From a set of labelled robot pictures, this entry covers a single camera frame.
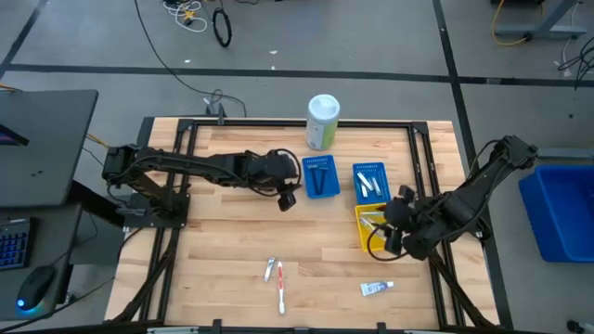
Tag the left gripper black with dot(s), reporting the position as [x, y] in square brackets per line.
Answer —
[274, 170]

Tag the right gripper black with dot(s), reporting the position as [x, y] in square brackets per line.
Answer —
[424, 222]

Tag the blue disposable razor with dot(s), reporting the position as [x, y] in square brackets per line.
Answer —
[323, 181]
[315, 181]

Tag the small silver toothpaste tube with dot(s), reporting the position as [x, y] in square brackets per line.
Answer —
[365, 181]
[364, 191]
[376, 186]
[269, 269]

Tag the yellow slotted plastic basket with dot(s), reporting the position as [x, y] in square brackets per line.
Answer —
[361, 243]

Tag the white blue toothpaste tube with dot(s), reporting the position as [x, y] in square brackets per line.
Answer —
[373, 288]

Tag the red white toothbrush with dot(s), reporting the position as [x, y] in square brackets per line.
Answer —
[280, 283]

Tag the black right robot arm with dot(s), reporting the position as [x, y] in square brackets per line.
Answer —
[468, 204]

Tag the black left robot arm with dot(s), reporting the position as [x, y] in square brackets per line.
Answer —
[185, 163]

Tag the blue slotted plastic basket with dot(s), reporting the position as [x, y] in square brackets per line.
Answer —
[334, 185]
[384, 197]

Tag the white green wipes canister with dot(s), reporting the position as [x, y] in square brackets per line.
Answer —
[322, 125]

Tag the large blue bin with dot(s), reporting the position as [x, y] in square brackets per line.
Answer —
[561, 218]

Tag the grey metal stand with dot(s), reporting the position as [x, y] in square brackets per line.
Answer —
[538, 31]

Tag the dark grey desk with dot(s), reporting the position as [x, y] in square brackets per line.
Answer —
[55, 232]

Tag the black computer mouse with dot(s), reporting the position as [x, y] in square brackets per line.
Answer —
[36, 287]

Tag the laptop screen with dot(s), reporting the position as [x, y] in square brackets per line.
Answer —
[9, 135]

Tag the blue backlit keyboard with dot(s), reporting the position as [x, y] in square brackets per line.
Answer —
[14, 243]

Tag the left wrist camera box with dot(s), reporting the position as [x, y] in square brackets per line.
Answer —
[287, 200]

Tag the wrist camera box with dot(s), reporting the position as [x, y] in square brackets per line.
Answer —
[393, 241]
[287, 200]

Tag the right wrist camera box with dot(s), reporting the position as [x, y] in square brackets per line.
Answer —
[393, 241]

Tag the black aluminium table frame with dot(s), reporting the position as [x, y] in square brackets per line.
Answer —
[260, 123]

